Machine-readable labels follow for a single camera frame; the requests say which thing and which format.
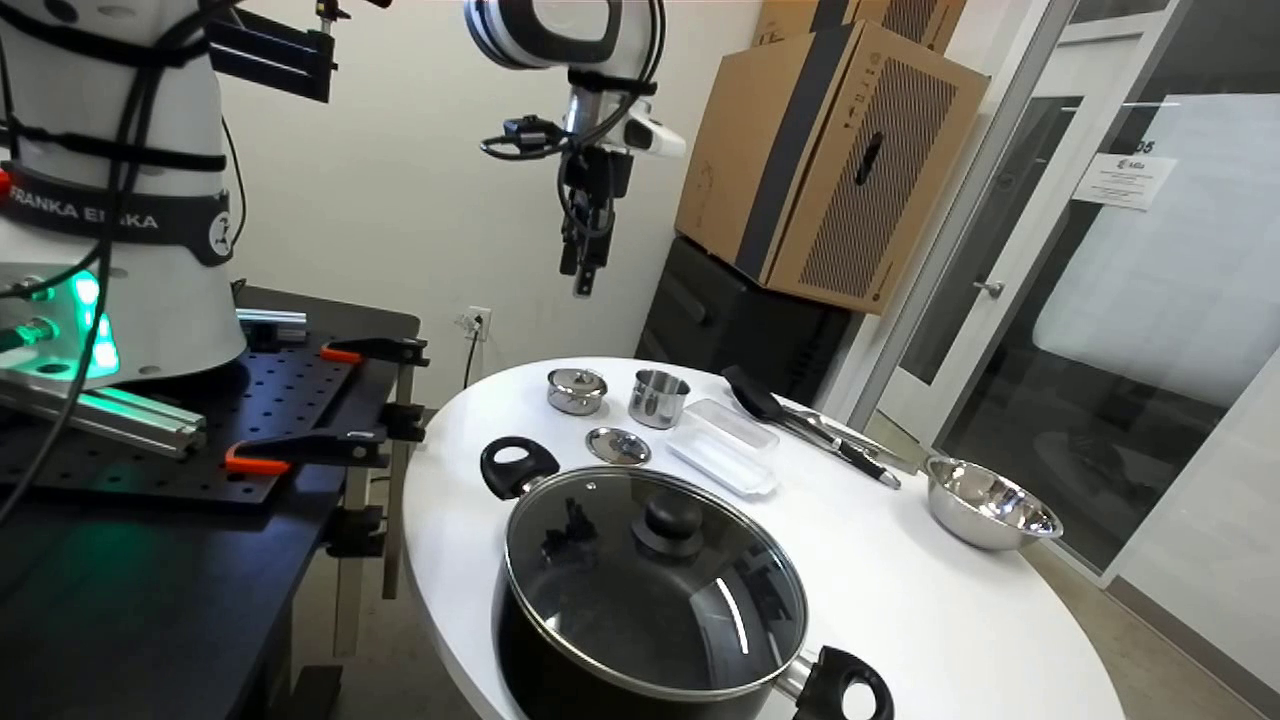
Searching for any small steel bowl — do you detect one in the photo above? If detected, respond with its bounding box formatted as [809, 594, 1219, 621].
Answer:
[546, 362, 612, 398]

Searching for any black drawer cabinet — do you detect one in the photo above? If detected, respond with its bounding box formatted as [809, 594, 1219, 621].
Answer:
[633, 231, 862, 407]

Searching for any glass lid with black knob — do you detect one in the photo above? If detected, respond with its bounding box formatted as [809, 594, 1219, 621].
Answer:
[500, 461, 818, 708]

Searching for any black perforated breadboard table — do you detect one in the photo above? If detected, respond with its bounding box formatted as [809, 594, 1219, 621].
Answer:
[0, 278, 430, 720]

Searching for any large black cooking pot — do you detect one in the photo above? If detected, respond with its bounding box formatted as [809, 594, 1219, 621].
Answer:
[478, 433, 899, 720]

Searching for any steel mixing bowl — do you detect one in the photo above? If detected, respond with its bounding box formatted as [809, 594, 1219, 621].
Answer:
[922, 450, 1067, 557]

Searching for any black spatula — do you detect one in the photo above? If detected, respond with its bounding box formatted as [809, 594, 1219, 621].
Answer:
[725, 366, 908, 492]

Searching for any steel cup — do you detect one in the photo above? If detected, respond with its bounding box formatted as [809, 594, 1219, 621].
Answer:
[626, 362, 702, 435]

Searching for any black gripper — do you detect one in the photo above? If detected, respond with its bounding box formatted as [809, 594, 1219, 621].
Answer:
[558, 136, 641, 301]

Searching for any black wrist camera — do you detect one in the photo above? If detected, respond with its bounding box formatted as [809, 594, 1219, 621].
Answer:
[481, 111, 574, 162]

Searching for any large brown cardboard box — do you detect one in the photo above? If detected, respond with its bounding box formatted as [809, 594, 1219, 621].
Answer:
[674, 17, 997, 319]

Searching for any aluminium extrusion rail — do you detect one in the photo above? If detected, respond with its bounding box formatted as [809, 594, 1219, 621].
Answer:
[0, 362, 211, 463]

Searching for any small steel pot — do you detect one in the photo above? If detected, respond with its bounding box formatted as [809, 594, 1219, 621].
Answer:
[546, 375, 612, 418]

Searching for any white rectangular block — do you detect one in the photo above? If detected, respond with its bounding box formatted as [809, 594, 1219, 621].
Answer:
[665, 397, 788, 504]

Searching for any white framed glass door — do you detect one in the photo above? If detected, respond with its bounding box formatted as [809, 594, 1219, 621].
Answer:
[874, 53, 1136, 450]

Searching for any small brown cardboard box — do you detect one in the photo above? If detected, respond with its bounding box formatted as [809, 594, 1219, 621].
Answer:
[754, 0, 971, 56]

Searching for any white paper door sign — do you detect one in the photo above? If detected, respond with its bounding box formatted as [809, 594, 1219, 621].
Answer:
[1067, 146, 1181, 215]

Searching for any orange handled black clamp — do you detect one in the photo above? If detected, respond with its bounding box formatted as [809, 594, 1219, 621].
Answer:
[220, 423, 433, 482]
[311, 333, 437, 373]

